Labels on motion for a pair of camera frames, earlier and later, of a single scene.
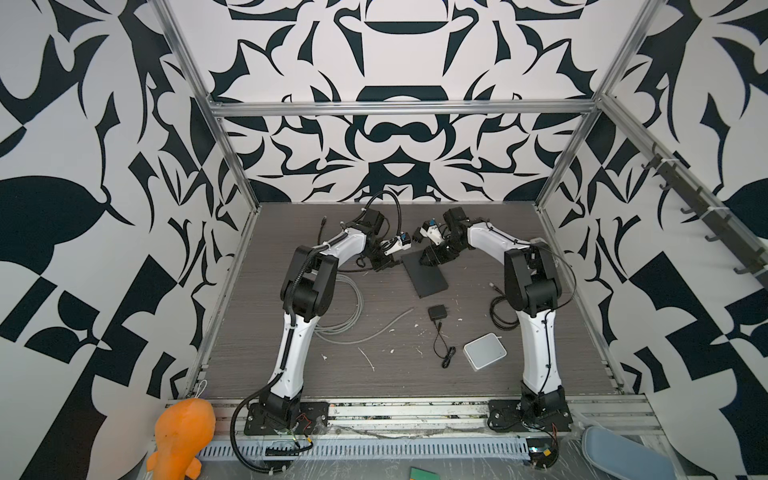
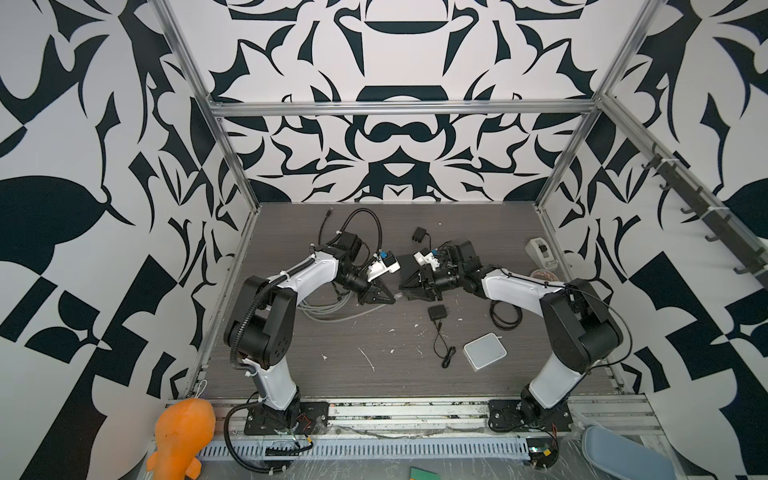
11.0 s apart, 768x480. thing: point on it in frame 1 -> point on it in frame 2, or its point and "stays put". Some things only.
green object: x=420 y=474 stays put
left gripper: x=390 y=263 -> x=373 y=295
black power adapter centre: x=436 y=313 stays put
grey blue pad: x=621 y=456 stays put
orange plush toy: x=183 y=431 stays put
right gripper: x=431 y=256 -> x=427 y=285
